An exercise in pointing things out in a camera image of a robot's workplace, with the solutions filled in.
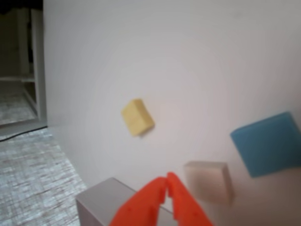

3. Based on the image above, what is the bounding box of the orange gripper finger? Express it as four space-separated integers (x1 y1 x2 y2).
166 172 215 226
108 176 169 226

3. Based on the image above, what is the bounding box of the white foam cuboid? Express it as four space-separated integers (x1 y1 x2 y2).
183 161 235 207

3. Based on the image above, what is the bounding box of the white cardboard bin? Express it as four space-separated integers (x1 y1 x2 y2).
75 178 176 226

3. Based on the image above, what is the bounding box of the yellow foam cuboid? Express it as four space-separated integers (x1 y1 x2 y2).
121 98 156 137

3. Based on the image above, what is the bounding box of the blue foam cuboid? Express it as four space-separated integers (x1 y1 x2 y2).
230 112 301 178

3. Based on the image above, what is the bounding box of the thin black floor cable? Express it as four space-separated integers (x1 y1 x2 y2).
0 126 48 142

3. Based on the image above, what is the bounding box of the white shelf frame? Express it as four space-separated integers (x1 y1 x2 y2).
0 8 49 129

